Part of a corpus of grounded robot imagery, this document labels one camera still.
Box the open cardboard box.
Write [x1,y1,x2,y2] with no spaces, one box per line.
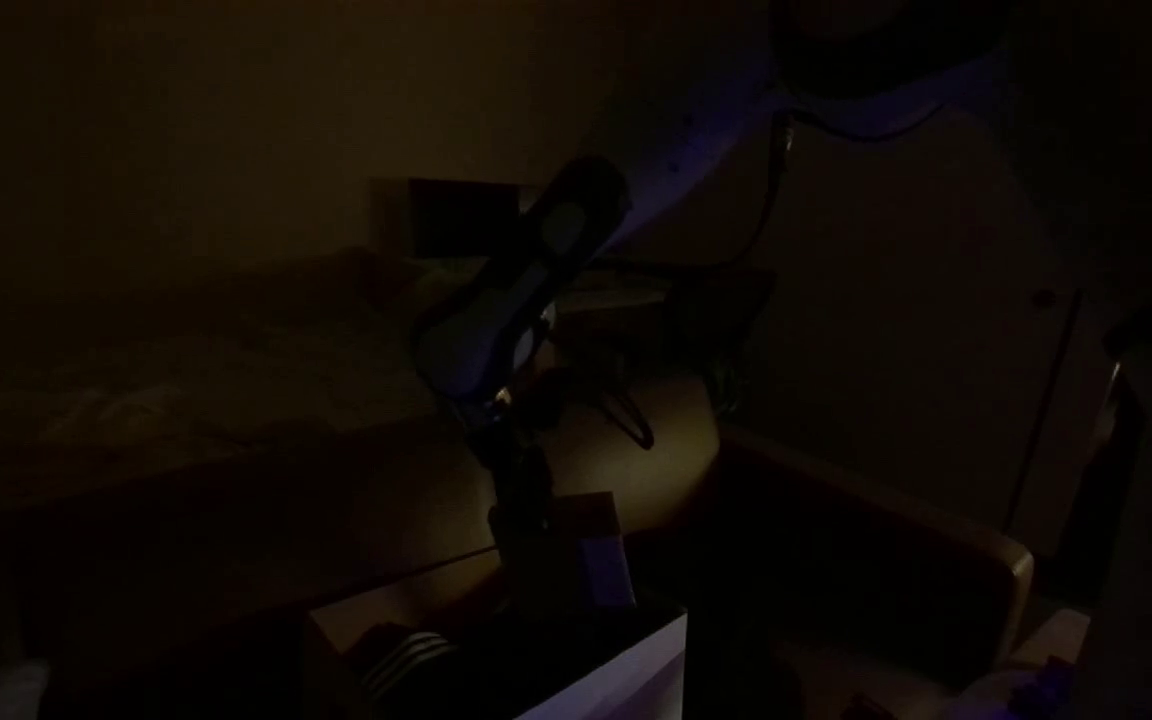
[296,526,696,720]

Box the grey ribbed object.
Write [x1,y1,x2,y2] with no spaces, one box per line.
[355,626,464,704]

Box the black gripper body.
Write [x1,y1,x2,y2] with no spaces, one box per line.
[466,395,564,526]

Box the black office chair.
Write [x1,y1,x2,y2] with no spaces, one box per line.
[665,260,783,432]

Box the dark door with handle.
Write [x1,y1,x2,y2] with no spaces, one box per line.
[730,75,1139,552]

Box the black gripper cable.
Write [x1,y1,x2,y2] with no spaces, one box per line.
[727,106,798,281]

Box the wooden desk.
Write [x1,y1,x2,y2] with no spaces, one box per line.
[549,272,674,391]

